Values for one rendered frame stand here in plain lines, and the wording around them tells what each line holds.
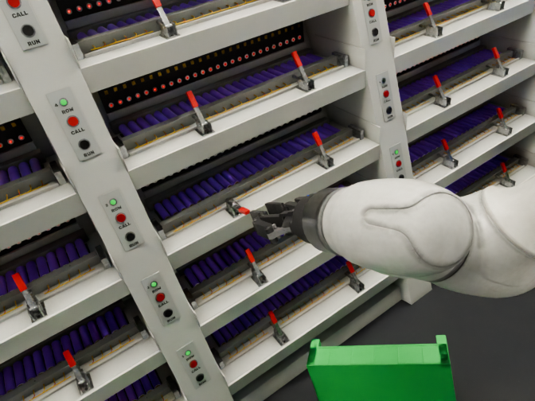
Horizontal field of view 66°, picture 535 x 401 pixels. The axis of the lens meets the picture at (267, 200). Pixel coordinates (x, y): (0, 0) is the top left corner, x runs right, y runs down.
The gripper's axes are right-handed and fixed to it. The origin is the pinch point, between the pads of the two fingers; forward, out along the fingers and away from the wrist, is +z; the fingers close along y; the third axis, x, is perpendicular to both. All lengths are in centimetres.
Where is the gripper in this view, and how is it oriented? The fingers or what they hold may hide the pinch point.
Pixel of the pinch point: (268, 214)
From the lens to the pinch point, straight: 76.0
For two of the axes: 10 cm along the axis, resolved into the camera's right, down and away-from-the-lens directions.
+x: -3.9, -9.0, -1.8
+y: 8.3, -4.3, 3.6
